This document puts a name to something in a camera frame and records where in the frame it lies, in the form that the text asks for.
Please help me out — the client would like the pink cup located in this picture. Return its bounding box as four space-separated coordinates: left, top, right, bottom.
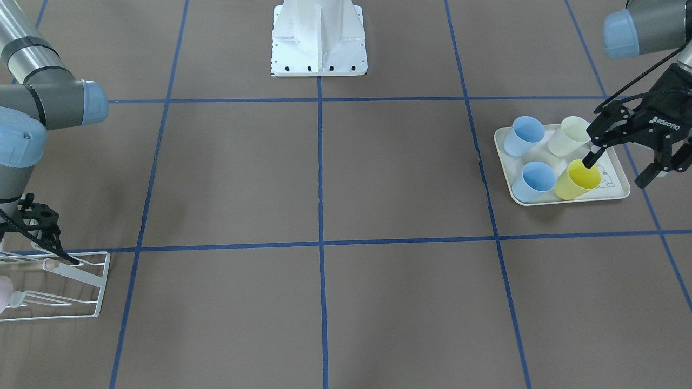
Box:
0 276 14 313

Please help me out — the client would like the light blue cup rear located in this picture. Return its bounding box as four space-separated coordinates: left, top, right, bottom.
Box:
503 116 545 157

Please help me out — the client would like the light blue cup front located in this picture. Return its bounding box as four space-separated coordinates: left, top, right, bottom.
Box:
511 162 557 203

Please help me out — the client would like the light blue cup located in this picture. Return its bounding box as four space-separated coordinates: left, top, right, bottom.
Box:
511 162 557 203
503 116 545 157

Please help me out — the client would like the cream plastic tray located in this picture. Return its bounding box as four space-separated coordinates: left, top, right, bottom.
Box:
494 125 631 206

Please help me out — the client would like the white wire cup rack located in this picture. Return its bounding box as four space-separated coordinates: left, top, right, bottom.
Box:
2 249 111 323

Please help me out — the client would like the cream white cup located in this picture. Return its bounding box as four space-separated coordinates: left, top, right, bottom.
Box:
547 116 590 157

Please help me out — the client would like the yellow cup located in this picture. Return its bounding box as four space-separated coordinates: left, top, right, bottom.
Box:
554 159 601 201

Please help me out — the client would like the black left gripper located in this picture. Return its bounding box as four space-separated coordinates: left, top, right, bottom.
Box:
582 63 690 189

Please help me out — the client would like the wooden rack dowel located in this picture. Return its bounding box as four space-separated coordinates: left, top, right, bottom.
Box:
42 258 62 272

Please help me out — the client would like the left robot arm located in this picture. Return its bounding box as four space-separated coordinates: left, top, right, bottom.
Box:
583 1 691 188

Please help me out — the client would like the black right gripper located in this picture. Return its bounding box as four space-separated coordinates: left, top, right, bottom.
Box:
1 193 80 265

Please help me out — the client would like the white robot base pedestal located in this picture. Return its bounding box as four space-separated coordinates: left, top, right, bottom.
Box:
270 1 368 77

